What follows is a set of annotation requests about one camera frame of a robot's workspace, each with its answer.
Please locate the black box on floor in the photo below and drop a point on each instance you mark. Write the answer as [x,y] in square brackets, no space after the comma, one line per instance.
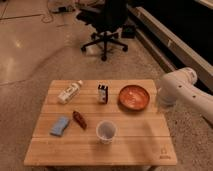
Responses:
[128,31]

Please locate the small dark box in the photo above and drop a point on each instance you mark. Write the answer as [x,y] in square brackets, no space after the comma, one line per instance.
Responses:
[103,94]

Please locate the power strip with cables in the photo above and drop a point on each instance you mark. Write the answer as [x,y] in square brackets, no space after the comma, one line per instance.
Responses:
[62,9]

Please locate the white plastic bottle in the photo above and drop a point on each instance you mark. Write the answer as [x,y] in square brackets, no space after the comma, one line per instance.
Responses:
[66,95]

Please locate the black office chair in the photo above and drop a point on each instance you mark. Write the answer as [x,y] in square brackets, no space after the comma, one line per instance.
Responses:
[106,18]

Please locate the orange ceramic bowl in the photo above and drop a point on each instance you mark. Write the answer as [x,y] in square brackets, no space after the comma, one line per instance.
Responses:
[134,97]

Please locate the brown snack packet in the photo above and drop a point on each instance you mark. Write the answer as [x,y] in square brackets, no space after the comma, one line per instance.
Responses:
[79,119]

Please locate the clear plastic cup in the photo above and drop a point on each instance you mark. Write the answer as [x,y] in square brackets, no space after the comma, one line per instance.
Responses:
[106,131]

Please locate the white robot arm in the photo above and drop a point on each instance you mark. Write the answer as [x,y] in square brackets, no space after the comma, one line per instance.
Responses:
[179,85]

